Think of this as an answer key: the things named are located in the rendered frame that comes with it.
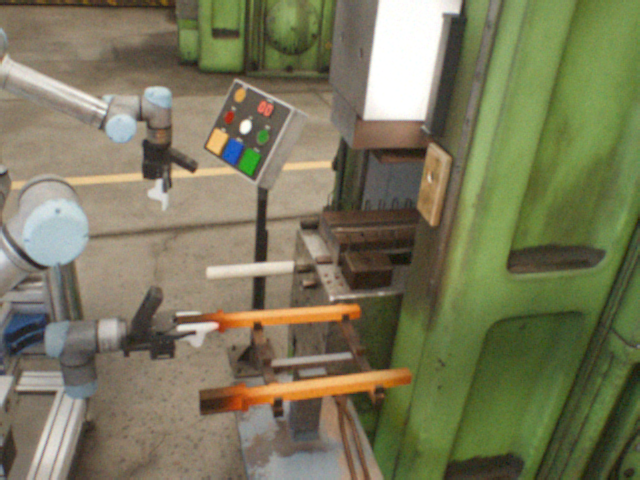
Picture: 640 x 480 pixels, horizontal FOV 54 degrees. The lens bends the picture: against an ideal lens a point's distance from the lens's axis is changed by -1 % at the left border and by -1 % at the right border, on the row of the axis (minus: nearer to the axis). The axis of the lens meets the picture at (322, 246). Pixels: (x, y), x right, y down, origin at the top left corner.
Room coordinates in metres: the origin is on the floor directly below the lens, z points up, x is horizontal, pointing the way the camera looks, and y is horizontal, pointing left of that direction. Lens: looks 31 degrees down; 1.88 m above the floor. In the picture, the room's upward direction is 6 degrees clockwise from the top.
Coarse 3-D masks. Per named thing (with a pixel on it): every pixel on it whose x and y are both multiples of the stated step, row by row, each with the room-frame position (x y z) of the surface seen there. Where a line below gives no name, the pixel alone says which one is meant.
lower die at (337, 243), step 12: (324, 216) 1.67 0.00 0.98; (336, 216) 1.67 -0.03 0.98; (348, 216) 1.67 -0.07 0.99; (360, 216) 1.68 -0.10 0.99; (372, 216) 1.69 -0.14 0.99; (384, 216) 1.69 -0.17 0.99; (396, 216) 1.70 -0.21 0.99; (408, 216) 1.71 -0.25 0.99; (324, 228) 1.64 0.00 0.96; (372, 228) 1.59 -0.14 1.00; (384, 228) 1.60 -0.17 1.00; (396, 228) 1.61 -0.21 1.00; (408, 228) 1.62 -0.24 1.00; (324, 240) 1.63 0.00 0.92; (336, 240) 1.53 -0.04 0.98; (348, 240) 1.52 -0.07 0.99; (360, 240) 1.53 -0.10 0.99; (372, 240) 1.54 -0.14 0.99; (384, 240) 1.55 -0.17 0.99; (408, 240) 1.57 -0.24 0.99; (336, 252) 1.52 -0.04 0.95; (336, 264) 1.51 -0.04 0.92
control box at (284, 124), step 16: (256, 96) 2.10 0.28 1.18; (224, 112) 2.15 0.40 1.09; (240, 112) 2.10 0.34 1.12; (256, 112) 2.06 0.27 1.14; (272, 112) 2.01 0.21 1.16; (288, 112) 1.97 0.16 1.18; (224, 128) 2.10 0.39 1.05; (240, 128) 2.06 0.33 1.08; (256, 128) 2.01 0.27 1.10; (272, 128) 1.97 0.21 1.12; (288, 128) 1.96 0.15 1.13; (224, 144) 2.06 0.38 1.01; (256, 144) 1.97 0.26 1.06; (272, 144) 1.93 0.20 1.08; (288, 144) 1.96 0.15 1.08; (224, 160) 2.02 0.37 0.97; (240, 160) 1.97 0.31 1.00; (272, 160) 1.92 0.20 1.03; (256, 176) 1.89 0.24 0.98; (272, 176) 1.92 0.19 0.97
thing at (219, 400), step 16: (400, 368) 1.03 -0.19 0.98; (240, 384) 0.92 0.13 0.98; (272, 384) 0.94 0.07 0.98; (288, 384) 0.95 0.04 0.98; (304, 384) 0.95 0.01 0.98; (320, 384) 0.96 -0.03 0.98; (336, 384) 0.96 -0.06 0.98; (352, 384) 0.97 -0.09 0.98; (368, 384) 0.98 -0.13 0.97; (384, 384) 0.99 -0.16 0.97; (400, 384) 1.00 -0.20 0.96; (208, 400) 0.88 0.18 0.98; (224, 400) 0.89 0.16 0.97; (240, 400) 0.90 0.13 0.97; (256, 400) 0.90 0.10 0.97; (272, 400) 0.91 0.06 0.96; (288, 400) 0.92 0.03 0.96
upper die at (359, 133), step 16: (336, 96) 1.66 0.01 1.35; (336, 112) 1.65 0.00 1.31; (352, 112) 1.53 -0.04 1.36; (336, 128) 1.63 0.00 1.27; (352, 128) 1.52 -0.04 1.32; (368, 128) 1.52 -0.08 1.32; (384, 128) 1.53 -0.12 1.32; (400, 128) 1.54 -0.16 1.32; (416, 128) 1.56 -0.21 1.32; (352, 144) 1.51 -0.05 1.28; (368, 144) 1.52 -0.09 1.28; (384, 144) 1.53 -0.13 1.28; (400, 144) 1.55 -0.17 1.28; (416, 144) 1.56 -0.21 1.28
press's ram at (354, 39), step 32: (352, 0) 1.62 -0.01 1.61; (384, 0) 1.46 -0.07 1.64; (416, 0) 1.49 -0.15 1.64; (448, 0) 1.51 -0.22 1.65; (352, 32) 1.60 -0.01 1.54; (384, 32) 1.46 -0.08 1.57; (416, 32) 1.49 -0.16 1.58; (352, 64) 1.57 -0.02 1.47; (384, 64) 1.47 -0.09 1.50; (416, 64) 1.49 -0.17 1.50; (352, 96) 1.55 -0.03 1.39; (384, 96) 1.47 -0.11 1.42; (416, 96) 1.50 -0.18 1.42
